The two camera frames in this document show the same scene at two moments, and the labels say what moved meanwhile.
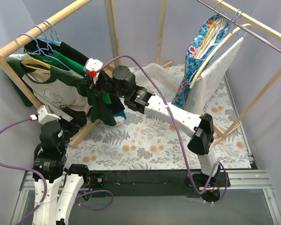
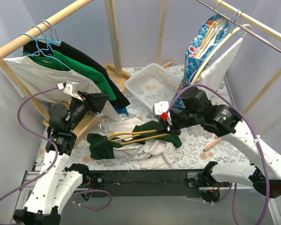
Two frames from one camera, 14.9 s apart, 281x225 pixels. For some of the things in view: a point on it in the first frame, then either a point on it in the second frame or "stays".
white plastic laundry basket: [168, 81] stays
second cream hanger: [210, 33] stays
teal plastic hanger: [49, 41] stays
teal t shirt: [121, 114] to [122, 110]
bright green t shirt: [56, 58] stays
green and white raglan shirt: [73, 95] to [150, 144]
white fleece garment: [212, 78] stays
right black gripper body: [93, 84] to [167, 125]
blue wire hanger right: [232, 18] stays
